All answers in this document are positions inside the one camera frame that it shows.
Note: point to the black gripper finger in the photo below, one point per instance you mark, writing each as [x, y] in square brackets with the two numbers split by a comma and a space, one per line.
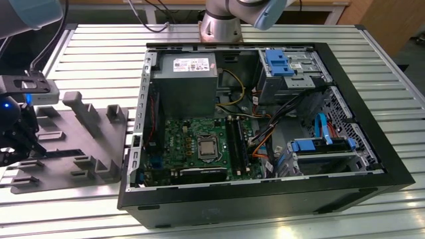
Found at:
[8, 156]
[31, 134]

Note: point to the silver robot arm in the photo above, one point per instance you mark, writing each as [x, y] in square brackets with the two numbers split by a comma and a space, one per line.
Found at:
[219, 25]

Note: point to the black RAM slot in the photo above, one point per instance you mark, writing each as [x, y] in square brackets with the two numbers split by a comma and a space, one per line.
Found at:
[235, 149]

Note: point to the grey plastic parts rack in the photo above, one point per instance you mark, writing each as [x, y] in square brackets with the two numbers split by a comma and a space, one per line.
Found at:
[110, 147]

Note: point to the green motherboard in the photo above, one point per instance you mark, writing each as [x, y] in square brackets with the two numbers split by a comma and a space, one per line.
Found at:
[180, 129]

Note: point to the grey power supply unit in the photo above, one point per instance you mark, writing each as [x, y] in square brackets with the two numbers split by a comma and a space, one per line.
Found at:
[183, 94]

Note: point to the black graphics card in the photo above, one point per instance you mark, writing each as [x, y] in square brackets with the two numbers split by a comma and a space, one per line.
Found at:
[199, 174]

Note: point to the silver CPU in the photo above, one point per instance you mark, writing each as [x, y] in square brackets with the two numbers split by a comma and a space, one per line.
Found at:
[207, 149]

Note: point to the black open PC case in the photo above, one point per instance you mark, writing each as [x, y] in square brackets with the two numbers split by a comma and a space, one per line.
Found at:
[232, 206]

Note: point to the hard disk in blue carrier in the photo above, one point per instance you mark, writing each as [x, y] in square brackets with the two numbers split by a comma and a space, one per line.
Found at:
[308, 145]

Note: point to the grey metal drive cage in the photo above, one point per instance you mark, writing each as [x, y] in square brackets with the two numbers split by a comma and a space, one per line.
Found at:
[300, 82]

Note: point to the brown wooden cabinet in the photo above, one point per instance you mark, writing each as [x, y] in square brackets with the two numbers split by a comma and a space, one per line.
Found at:
[392, 25]

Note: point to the grey wrist camera black mount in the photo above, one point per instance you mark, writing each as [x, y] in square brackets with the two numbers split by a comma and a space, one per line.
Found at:
[43, 98]

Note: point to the blue plastic drive bracket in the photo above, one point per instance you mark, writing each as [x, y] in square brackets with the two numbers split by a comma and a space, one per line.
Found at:
[279, 64]

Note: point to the silver disk bay frame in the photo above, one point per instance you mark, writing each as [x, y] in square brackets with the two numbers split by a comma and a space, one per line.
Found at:
[327, 155]

